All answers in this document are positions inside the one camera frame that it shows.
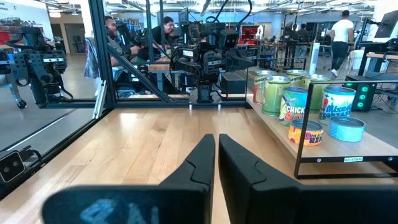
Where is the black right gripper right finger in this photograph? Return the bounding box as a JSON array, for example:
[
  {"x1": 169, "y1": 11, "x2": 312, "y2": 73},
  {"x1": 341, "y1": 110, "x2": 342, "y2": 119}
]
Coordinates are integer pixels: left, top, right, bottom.
[{"x1": 218, "y1": 133, "x2": 305, "y2": 224}]

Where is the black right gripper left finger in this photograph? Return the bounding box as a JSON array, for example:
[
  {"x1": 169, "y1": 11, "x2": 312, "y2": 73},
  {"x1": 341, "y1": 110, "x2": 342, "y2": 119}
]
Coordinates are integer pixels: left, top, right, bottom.
[{"x1": 158, "y1": 133, "x2": 216, "y2": 188}]

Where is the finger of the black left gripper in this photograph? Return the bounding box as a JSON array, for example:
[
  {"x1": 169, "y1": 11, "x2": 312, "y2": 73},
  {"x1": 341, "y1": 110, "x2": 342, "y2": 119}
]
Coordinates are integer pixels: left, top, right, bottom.
[
  {"x1": 229, "y1": 57, "x2": 254, "y2": 73},
  {"x1": 230, "y1": 50, "x2": 254, "y2": 62}
]

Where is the red pineapple label can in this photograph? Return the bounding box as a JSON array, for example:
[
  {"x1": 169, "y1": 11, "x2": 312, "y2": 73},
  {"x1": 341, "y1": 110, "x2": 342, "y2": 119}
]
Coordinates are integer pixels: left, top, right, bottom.
[{"x1": 252, "y1": 70, "x2": 277, "y2": 105}]

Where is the green label tall can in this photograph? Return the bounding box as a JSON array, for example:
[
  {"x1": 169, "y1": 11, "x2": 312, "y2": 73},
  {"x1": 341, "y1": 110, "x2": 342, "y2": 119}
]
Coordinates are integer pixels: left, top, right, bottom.
[{"x1": 261, "y1": 75, "x2": 292, "y2": 118}]

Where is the chicken soup label can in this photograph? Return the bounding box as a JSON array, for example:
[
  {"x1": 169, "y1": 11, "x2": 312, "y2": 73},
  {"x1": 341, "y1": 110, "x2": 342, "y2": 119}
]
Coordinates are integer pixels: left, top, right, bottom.
[{"x1": 279, "y1": 86, "x2": 309, "y2": 127}]

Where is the blue can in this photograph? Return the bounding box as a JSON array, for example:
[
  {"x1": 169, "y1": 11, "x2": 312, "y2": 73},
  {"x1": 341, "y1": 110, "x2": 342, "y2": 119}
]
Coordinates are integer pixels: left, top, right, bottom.
[{"x1": 327, "y1": 116, "x2": 367, "y2": 143}]

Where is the black monitor on arm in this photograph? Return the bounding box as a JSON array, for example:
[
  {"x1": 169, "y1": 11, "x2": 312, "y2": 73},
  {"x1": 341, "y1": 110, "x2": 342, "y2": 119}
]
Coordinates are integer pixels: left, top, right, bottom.
[{"x1": 374, "y1": 9, "x2": 398, "y2": 39}]

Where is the black box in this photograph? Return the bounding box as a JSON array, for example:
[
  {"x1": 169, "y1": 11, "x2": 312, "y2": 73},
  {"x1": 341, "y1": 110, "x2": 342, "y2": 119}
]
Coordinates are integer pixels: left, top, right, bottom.
[{"x1": 220, "y1": 72, "x2": 247, "y2": 95}]

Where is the red shelving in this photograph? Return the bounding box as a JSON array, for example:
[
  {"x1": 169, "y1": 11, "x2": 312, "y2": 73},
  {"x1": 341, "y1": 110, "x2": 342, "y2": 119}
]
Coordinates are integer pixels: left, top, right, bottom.
[{"x1": 238, "y1": 24, "x2": 261, "y2": 44}]

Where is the person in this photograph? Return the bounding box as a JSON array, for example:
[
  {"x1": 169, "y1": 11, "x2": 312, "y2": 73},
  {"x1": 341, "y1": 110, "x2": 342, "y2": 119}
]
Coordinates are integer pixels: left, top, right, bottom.
[
  {"x1": 104, "y1": 15, "x2": 142, "y2": 68},
  {"x1": 294, "y1": 23, "x2": 311, "y2": 62},
  {"x1": 150, "y1": 16, "x2": 180, "y2": 54},
  {"x1": 329, "y1": 9, "x2": 355, "y2": 78}
]

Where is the background wooden table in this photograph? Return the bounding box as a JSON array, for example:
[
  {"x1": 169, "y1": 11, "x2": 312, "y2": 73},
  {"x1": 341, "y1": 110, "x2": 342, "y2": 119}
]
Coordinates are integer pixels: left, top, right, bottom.
[{"x1": 147, "y1": 60, "x2": 187, "y2": 93}]

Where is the white panel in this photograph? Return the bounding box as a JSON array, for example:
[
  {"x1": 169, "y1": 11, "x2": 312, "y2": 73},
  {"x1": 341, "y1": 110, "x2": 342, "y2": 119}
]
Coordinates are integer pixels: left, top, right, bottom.
[{"x1": 309, "y1": 42, "x2": 321, "y2": 75}]

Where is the grey jacket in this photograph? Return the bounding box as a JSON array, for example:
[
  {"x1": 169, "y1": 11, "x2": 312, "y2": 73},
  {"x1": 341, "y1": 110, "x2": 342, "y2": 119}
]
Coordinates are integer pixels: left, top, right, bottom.
[{"x1": 83, "y1": 37, "x2": 101, "y2": 80}]

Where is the computer with green fans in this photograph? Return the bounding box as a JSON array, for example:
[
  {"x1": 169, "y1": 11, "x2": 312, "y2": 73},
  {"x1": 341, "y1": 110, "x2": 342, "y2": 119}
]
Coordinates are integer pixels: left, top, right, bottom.
[{"x1": 343, "y1": 74, "x2": 379, "y2": 113}]

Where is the wooden desk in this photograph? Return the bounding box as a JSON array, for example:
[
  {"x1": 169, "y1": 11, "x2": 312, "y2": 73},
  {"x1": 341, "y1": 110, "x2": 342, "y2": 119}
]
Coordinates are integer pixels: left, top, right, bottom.
[{"x1": 365, "y1": 52, "x2": 398, "y2": 74}]

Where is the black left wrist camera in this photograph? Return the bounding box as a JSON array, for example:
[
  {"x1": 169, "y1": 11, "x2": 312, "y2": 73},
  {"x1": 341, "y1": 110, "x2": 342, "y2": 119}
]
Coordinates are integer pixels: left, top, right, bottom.
[{"x1": 219, "y1": 29, "x2": 240, "y2": 50}]

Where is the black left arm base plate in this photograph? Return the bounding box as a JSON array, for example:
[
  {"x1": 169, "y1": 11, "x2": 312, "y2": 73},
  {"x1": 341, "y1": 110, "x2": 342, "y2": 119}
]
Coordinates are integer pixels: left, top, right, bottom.
[{"x1": 188, "y1": 93, "x2": 223, "y2": 110}]

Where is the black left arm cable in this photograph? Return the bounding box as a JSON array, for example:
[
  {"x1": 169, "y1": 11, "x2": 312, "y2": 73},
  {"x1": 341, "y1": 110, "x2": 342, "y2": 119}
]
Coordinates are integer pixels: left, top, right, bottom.
[{"x1": 205, "y1": 0, "x2": 253, "y2": 30}]

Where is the black shelf frame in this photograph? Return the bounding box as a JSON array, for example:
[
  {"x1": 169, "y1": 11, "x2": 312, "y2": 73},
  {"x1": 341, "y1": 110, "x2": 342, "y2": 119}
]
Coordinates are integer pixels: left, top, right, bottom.
[{"x1": 294, "y1": 79, "x2": 398, "y2": 180}]

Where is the black aluminium table frame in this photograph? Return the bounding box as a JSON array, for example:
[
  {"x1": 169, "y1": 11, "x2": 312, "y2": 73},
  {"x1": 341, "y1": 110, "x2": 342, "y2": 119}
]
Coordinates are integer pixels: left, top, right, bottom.
[{"x1": 0, "y1": 0, "x2": 252, "y2": 200}]

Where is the silver frame bracket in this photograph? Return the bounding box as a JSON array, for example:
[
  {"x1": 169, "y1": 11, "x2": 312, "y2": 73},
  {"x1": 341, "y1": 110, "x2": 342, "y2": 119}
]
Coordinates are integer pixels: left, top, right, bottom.
[{"x1": 92, "y1": 80, "x2": 108, "y2": 119}]

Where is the small table-level camera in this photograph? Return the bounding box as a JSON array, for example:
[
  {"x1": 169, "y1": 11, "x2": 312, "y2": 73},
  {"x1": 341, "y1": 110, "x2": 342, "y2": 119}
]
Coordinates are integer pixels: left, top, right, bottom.
[{"x1": 0, "y1": 151, "x2": 26, "y2": 184}]

